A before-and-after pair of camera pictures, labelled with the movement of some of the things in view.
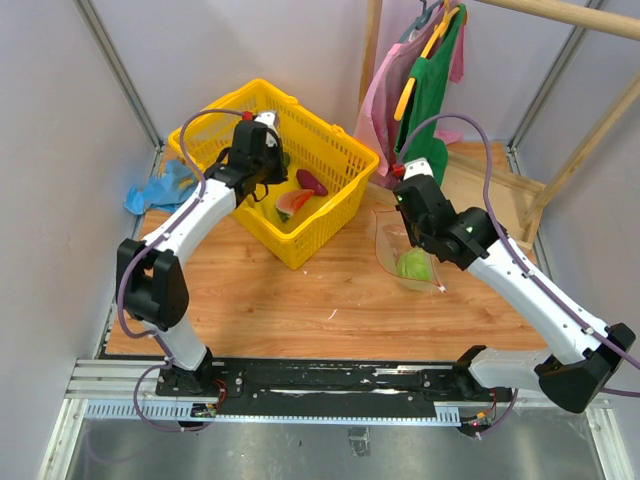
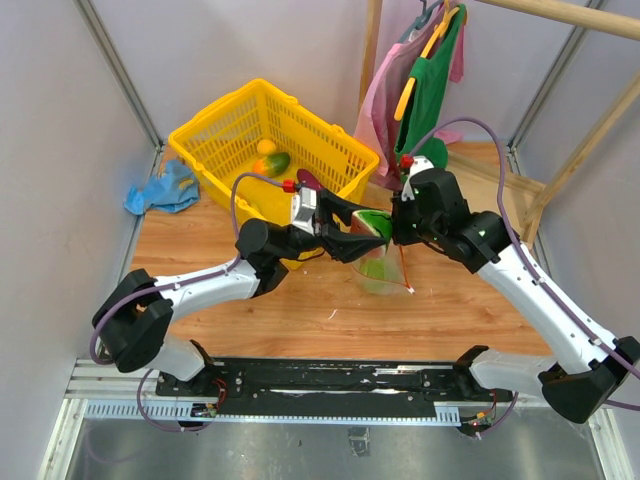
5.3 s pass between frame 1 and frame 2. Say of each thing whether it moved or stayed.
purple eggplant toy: stayed
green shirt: stayed
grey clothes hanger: stayed
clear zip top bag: moved
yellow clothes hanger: stayed
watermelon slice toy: moved
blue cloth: stayed
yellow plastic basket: stayed
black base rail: stayed
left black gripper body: moved
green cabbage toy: moved
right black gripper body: stayed
